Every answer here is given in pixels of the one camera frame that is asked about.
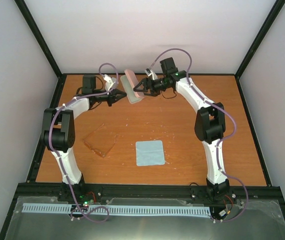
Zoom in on black enclosure frame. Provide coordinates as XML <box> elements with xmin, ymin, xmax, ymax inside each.
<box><xmin>0</xmin><ymin>0</ymin><xmax>285</xmax><ymax>240</ymax></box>

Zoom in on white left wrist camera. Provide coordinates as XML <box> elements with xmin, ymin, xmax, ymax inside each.
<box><xmin>103</xmin><ymin>74</ymin><xmax>118</xmax><ymax>92</ymax></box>

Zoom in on white pink glasses case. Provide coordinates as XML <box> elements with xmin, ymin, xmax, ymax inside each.
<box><xmin>120</xmin><ymin>69</ymin><xmax>144</xmax><ymax>104</ymax></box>

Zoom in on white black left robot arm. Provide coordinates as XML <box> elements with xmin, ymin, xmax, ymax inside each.
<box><xmin>40</xmin><ymin>73</ymin><xmax>150</xmax><ymax>202</ymax></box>

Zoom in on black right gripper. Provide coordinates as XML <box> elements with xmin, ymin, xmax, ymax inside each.
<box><xmin>133</xmin><ymin>76</ymin><xmax>168</xmax><ymax>98</ymax></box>

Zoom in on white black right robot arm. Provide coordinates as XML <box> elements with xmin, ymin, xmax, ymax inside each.
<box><xmin>133</xmin><ymin>57</ymin><xmax>230</xmax><ymax>202</ymax></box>

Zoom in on light blue slotted cable duct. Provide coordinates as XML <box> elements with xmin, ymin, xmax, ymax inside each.
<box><xmin>21</xmin><ymin>203</ymin><xmax>211</xmax><ymax>218</ymax></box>

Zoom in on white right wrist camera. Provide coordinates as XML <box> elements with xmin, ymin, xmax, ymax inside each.
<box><xmin>144</xmin><ymin>68</ymin><xmax>157</xmax><ymax>81</ymax></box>

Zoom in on orange transparent sunglasses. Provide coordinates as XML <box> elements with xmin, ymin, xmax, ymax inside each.
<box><xmin>82</xmin><ymin>123</ymin><xmax>119</xmax><ymax>158</ymax></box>

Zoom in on light blue cleaning cloth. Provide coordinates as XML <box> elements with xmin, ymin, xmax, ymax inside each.
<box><xmin>135</xmin><ymin>140</ymin><xmax>166</xmax><ymax>167</ymax></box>

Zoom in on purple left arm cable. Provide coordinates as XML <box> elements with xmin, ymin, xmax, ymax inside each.
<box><xmin>48</xmin><ymin>62</ymin><xmax>120</xmax><ymax>224</ymax></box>

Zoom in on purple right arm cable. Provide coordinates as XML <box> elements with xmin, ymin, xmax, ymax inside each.
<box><xmin>148</xmin><ymin>48</ymin><xmax>249</xmax><ymax>224</ymax></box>

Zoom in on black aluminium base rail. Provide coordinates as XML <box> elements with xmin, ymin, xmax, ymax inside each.
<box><xmin>14</xmin><ymin>182</ymin><xmax>283</xmax><ymax>207</ymax></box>

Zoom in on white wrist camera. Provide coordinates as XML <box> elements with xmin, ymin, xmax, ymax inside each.
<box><xmin>103</xmin><ymin>74</ymin><xmax>118</xmax><ymax>92</ymax></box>
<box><xmin>144</xmin><ymin>68</ymin><xmax>157</xmax><ymax>81</ymax></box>

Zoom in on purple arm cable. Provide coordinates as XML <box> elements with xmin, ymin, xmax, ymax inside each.
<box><xmin>148</xmin><ymin>48</ymin><xmax>249</xmax><ymax>224</ymax></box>
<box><xmin>48</xmin><ymin>62</ymin><xmax>120</xmax><ymax>224</ymax></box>

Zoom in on clear acrylic front plate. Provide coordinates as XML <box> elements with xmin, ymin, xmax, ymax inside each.
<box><xmin>4</xmin><ymin>196</ymin><xmax>285</xmax><ymax>240</ymax></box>

